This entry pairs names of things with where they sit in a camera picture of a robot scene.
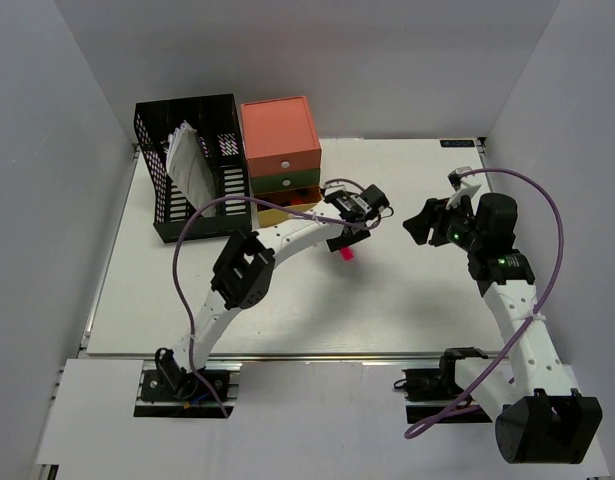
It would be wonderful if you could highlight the black mesh file organizer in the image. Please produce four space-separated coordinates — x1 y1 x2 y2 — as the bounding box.
133 93 252 243

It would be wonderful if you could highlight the coral drawer cabinet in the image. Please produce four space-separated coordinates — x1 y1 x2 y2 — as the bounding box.
241 96 320 159

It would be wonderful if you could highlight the white paper stack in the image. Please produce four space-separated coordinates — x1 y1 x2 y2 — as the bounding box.
165 121 216 209

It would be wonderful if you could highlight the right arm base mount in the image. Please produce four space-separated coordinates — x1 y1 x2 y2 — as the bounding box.
393 360 492 425

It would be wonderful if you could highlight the pink black highlighter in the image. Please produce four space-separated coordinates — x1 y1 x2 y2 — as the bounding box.
339 247 355 261

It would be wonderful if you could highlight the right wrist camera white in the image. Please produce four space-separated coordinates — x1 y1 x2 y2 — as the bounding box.
446 166 482 210

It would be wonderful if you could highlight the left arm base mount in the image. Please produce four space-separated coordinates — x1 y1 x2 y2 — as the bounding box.
133 348 238 419

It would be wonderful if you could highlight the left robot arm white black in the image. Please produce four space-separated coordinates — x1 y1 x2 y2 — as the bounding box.
155 183 393 400

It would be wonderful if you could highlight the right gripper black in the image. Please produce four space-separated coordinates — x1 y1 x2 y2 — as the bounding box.
404 192 485 253

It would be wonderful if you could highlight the yellow bottom drawer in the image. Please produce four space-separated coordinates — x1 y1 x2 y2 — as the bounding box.
256 186 322 228

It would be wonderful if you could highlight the coral top drawer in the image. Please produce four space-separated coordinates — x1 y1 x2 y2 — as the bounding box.
247 149 322 177

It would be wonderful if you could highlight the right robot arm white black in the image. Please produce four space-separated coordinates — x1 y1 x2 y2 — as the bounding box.
403 193 603 464

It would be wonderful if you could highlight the green drawer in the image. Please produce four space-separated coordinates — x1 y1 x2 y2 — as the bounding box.
250 168 321 195

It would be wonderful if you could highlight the orange black highlighter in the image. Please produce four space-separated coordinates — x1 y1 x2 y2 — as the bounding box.
277 188 313 207

